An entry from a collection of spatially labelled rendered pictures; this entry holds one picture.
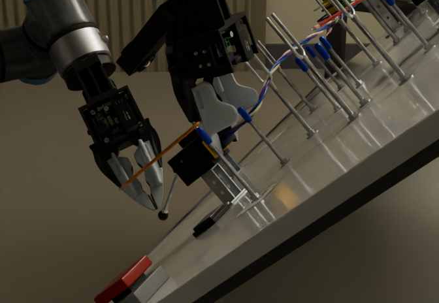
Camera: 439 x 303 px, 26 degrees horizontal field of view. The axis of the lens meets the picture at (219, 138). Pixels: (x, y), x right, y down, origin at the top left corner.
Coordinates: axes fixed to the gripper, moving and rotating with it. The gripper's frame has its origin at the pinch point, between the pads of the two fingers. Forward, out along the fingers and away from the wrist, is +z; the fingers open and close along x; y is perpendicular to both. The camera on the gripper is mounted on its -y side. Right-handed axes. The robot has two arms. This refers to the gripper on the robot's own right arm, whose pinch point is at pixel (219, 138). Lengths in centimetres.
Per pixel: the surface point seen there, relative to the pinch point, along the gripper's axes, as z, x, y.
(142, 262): 3.4, -24.2, 2.3
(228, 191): 6.7, -1.0, -0.8
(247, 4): 36, 282, -151
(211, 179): 4.8, -1.0, -2.5
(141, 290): 4.9, -27.2, 3.4
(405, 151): -7.1, -30.4, 35.8
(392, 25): 8, 68, -2
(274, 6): 42, 292, -144
